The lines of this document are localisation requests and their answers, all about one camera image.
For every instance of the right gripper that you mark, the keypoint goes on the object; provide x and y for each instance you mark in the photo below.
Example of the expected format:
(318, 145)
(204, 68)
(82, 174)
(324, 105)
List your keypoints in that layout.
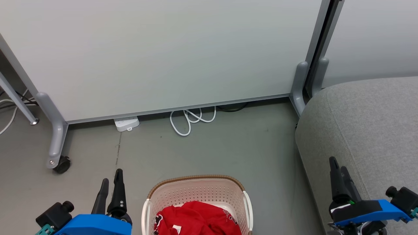
(356, 208)

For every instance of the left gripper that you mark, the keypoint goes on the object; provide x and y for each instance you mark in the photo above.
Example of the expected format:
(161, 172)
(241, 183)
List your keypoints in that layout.
(126, 218)

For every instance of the red garment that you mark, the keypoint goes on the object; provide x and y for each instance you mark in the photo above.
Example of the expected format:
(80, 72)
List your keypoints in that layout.
(196, 218)

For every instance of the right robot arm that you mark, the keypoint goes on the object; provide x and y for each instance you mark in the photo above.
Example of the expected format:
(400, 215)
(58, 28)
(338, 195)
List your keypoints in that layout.
(362, 228)

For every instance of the grey fabric sofa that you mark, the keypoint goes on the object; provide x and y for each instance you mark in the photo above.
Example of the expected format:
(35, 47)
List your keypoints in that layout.
(372, 130)

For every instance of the black caster wheel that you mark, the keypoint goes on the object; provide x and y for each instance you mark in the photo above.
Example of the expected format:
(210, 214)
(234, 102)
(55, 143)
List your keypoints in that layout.
(62, 164)

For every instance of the white power strip under panel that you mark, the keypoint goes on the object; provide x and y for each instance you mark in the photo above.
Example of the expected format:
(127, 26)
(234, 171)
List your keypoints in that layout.
(126, 123)

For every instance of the grey panel foot with caster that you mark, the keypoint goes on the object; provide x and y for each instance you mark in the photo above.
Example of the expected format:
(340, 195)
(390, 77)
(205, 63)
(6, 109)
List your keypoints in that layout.
(58, 130)

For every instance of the white perforated laundry basket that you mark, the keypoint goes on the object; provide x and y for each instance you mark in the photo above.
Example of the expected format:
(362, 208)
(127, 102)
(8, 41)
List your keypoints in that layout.
(196, 191)

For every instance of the grey panel foot without caster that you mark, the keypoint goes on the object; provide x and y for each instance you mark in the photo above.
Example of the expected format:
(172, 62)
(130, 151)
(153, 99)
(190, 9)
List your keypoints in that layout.
(298, 88)

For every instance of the grey foot of narrow panel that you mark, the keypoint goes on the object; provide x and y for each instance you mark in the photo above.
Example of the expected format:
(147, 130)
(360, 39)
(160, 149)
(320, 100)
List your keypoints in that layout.
(320, 75)

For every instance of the narrow white partition panel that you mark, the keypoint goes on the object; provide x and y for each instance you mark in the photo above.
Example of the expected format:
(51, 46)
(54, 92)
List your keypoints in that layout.
(372, 39)

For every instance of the large white partition panel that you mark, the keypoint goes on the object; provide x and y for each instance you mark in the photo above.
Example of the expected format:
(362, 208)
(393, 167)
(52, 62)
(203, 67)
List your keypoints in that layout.
(169, 52)

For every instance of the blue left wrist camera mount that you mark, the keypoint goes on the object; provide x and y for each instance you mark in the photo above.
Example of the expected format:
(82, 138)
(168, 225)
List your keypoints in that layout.
(94, 225)

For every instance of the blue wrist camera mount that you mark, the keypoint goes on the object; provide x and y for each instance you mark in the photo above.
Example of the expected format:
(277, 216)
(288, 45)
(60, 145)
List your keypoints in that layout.
(390, 212)
(94, 225)

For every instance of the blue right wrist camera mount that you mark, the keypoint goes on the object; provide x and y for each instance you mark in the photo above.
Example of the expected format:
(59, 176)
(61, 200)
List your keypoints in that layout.
(390, 212)

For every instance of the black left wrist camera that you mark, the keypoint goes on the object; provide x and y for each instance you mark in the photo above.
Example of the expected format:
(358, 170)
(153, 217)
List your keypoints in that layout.
(55, 213)

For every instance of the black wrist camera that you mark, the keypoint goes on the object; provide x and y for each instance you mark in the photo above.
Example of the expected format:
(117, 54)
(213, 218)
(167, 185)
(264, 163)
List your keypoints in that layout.
(55, 213)
(405, 197)

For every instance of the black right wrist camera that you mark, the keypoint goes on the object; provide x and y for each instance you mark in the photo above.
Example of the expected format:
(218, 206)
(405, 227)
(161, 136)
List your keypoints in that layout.
(405, 197)

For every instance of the grey metal table frame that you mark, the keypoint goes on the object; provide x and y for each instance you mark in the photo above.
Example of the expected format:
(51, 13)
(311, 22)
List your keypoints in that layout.
(18, 99)

